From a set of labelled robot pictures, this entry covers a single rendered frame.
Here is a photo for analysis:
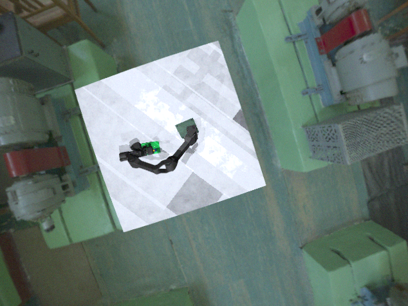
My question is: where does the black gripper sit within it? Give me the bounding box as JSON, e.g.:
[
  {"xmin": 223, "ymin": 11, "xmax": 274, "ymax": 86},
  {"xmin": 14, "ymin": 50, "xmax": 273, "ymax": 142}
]
[{"xmin": 137, "ymin": 146, "xmax": 154, "ymax": 157}]

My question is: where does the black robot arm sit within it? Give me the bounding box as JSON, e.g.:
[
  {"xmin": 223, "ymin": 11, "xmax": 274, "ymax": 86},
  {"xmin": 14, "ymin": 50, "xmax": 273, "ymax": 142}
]
[{"xmin": 119, "ymin": 125, "xmax": 198, "ymax": 175}]

